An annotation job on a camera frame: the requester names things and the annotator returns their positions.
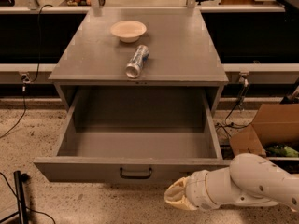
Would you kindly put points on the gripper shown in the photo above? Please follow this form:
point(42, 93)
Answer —
point(197, 189)

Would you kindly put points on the grey top drawer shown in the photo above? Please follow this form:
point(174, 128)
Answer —
point(169, 130)

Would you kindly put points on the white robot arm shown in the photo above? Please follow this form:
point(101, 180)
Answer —
point(250, 180)

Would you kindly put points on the grey drawer cabinet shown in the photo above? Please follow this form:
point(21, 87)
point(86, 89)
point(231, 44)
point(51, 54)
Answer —
point(181, 51)

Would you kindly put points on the green bag in box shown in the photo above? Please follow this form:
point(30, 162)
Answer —
point(281, 150)

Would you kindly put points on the brown cardboard box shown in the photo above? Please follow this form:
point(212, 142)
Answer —
point(271, 124)

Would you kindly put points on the silver blue drink can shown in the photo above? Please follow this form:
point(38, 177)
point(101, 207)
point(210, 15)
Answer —
point(135, 65)

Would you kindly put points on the black stand pole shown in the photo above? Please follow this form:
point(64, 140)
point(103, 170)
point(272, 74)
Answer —
point(19, 208)

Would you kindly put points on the white paper bowl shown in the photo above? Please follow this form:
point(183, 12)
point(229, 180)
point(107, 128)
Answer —
point(128, 31)

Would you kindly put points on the black top drawer handle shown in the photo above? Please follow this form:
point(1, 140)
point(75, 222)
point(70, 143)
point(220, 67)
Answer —
point(135, 175)

